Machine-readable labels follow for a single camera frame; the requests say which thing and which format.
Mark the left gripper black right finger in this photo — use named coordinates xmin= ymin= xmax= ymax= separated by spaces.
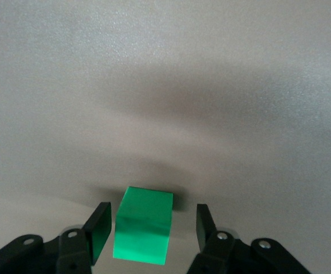
xmin=187 ymin=203 xmax=312 ymax=274

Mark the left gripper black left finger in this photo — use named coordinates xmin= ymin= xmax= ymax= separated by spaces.
xmin=0 ymin=202 xmax=112 ymax=274

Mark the green cube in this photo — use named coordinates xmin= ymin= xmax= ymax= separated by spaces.
xmin=112 ymin=186 xmax=174 ymax=267

